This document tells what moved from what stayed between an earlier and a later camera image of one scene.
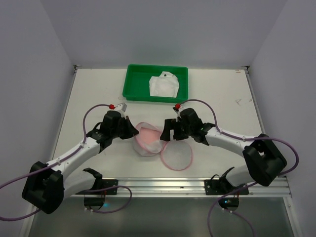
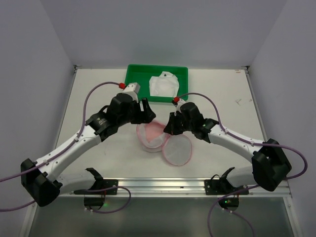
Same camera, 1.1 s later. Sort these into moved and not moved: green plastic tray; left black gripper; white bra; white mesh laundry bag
Moved: left black gripper; white mesh laundry bag
Not moved: white bra; green plastic tray
